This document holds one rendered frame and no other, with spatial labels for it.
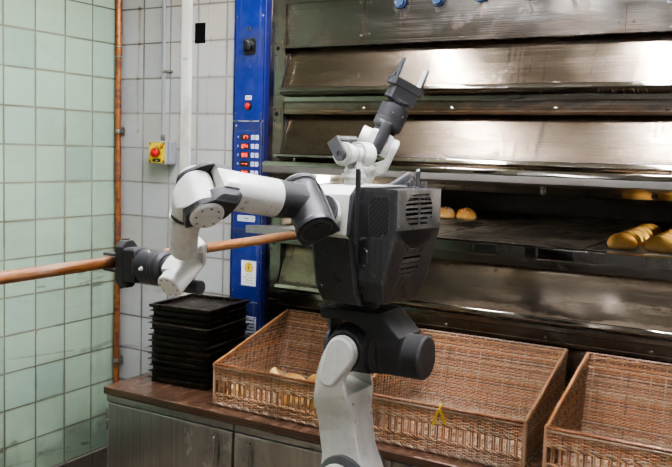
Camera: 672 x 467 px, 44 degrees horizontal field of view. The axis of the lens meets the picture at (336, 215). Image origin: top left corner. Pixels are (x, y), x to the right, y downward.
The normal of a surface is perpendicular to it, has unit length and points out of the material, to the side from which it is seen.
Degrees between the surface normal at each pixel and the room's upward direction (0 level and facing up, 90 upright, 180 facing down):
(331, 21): 91
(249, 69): 90
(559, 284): 70
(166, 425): 90
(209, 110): 90
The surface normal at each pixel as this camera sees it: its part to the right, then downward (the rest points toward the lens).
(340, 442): -0.51, 0.05
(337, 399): -0.37, 0.46
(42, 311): 0.87, 0.06
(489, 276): -0.46, -0.29
